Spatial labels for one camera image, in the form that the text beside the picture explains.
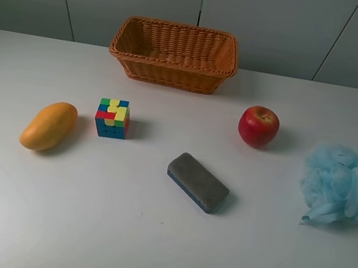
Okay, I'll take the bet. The yellow orange mango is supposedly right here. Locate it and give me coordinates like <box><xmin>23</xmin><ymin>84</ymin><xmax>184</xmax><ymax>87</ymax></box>
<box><xmin>19</xmin><ymin>102</ymin><xmax>78</xmax><ymax>151</ymax></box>

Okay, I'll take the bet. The multicoloured puzzle cube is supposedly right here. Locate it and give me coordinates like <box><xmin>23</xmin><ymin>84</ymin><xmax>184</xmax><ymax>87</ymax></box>
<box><xmin>94</xmin><ymin>98</ymin><xmax>130</xmax><ymax>140</ymax></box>

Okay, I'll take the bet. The orange wicker basket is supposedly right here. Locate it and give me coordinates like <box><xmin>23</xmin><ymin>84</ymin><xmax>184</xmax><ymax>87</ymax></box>
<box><xmin>109</xmin><ymin>16</ymin><xmax>238</xmax><ymax>94</ymax></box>

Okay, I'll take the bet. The grey blue board eraser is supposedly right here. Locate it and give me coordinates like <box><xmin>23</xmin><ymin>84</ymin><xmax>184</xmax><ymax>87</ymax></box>
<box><xmin>167</xmin><ymin>152</ymin><xmax>230</xmax><ymax>214</ymax></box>

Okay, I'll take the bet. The red apple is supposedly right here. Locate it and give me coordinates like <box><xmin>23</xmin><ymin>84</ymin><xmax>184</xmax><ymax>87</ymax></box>
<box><xmin>238</xmin><ymin>105</ymin><xmax>280</xmax><ymax>148</ymax></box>

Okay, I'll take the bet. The light blue bath pouf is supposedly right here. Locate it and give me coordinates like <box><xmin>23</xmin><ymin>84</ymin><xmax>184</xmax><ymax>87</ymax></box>
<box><xmin>300</xmin><ymin>144</ymin><xmax>358</xmax><ymax>226</ymax></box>

